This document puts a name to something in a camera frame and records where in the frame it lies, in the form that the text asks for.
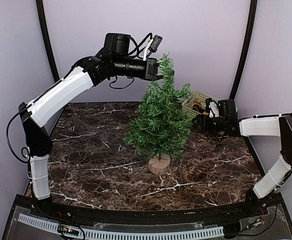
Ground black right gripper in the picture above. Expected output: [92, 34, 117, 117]
[192, 114, 228, 132]

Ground small green christmas tree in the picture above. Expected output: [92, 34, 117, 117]
[124, 54, 192, 175]

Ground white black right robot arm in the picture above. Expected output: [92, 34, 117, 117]
[194, 98, 292, 217]

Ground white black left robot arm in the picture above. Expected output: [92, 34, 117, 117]
[17, 33, 163, 218]

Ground beige plastic basket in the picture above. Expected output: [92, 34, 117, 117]
[182, 91, 216, 120]

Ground gold gift box ornament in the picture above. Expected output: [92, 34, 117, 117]
[194, 98, 201, 106]

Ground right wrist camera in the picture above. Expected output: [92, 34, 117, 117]
[205, 98, 219, 118]

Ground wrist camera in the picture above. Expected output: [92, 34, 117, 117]
[142, 35, 163, 61]
[205, 98, 219, 118]

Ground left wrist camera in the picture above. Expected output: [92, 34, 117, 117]
[142, 35, 163, 61]

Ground right black frame post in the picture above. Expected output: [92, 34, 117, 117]
[229, 0, 258, 100]

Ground black frame post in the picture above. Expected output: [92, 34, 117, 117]
[35, 0, 59, 82]
[229, 0, 258, 100]

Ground left black frame post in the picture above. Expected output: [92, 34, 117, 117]
[35, 0, 59, 82]

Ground black front rail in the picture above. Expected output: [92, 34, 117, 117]
[13, 194, 269, 226]

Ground grey slotted cable duct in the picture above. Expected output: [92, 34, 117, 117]
[17, 213, 225, 240]

